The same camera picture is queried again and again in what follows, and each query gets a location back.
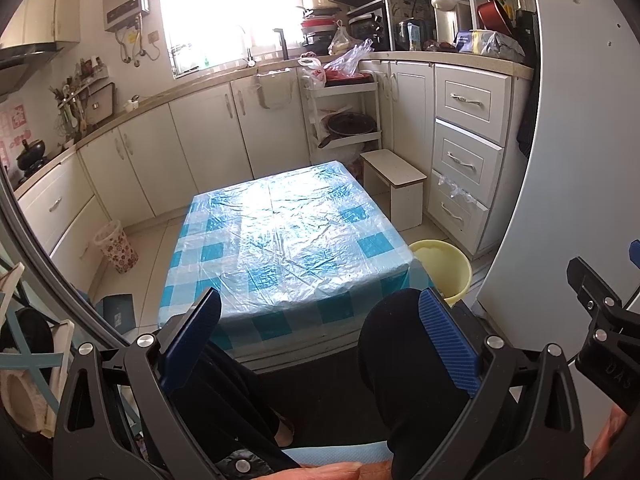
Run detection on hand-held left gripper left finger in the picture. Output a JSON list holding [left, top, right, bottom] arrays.
[[52, 287, 241, 480]]

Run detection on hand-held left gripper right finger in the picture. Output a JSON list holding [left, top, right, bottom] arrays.
[[417, 287, 588, 480]]

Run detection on yellow plastic bin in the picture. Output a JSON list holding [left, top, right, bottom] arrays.
[[407, 239, 473, 308]]

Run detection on person's right hand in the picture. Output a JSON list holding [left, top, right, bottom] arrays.
[[585, 405, 628, 473]]

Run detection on person's right leg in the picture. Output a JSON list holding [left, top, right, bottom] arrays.
[[357, 287, 516, 480]]

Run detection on blue dustpan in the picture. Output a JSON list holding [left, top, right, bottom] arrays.
[[95, 294, 136, 333]]

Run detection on floral waste basket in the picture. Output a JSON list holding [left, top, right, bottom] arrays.
[[94, 220, 139, 274]]

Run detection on blue checked tablecloth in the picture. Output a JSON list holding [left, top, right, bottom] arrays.
[[159, 161, 435, 361]]

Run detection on clear plastic in drawer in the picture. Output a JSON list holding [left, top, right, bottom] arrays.
[[437, 172, 476, 206]]

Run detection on blue wooden rack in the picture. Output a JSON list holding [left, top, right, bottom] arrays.
[[0, 260, 76, 441]]

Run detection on fluffy white slipper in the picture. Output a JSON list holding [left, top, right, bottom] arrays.
[[0, 307, 58, 436]]

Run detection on white wooden stool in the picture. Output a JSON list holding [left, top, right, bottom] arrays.
[[360, 149, 428, 228]]

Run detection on white drawer unit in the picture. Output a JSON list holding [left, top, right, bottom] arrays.
[[426, 62, 513, 261]]

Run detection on white kitchen base cabinets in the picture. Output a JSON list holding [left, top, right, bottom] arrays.
[[15, 57, 436, 286]]

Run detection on black frying pan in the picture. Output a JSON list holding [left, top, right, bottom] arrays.
[[318, 112, 377, 150]]

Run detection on black wok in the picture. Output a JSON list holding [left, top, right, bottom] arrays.
[[15, 139, 48, 172]]

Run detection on silver foil bag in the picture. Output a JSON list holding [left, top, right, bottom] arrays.
[[470, 30, 526, 63]]

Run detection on grey hanging board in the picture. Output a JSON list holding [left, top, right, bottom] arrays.
[[82, 82, 117, 126]]

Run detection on white hanging door bin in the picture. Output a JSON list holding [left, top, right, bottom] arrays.
[[255, 67, 296, 110]]

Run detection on black blender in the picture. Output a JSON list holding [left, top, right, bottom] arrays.
[[509, 0, 538, 66]]

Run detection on white corner rack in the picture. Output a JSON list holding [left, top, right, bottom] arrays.
[[299, 67, 383, 158]]

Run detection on red saucepan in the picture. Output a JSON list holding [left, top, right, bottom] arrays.
[[476, 0, 516, 36]]

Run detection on white and red plastic bag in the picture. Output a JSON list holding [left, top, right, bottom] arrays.
[[298, 51, 327, 88]]

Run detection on chrome faucet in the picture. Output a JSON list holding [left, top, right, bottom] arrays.
[[235, 25, 256, 67]]

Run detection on white thermo pot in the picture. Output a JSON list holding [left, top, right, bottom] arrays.
[[431, 0, 473, 43]]

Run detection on clear plastic bag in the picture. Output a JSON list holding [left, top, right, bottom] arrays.
[[324, 38, 375, 81]]

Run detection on black jar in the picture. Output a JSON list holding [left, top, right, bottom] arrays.
[[396, 18, 426, 51]]

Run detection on plastic bag of food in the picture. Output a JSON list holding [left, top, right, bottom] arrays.
[[327, 19, 354, 56]]

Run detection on black toaster oven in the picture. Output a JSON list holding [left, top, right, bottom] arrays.
[[346, 0, 388, 52]]

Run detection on range hood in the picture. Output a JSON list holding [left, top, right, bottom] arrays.
[[0, 42, 66, 96]]

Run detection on kitchen window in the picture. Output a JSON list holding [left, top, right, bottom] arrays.
[[159, 0, 313, 78]]

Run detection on stack of pots and dishes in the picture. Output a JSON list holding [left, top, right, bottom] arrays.
[[300, 0, 343, 53]]

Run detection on grey sliding door frame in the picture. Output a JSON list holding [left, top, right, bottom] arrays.
[[0, 160, 131, 351]]

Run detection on wall utensil rack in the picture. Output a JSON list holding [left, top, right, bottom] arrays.
[[49, 57, 117, 143]]

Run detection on pink wall stickers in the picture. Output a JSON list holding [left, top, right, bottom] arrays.
[[0, 102, 31, 171]]

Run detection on white wall cabinets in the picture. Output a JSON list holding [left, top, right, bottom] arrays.
[[0, 0, 81, 51]]

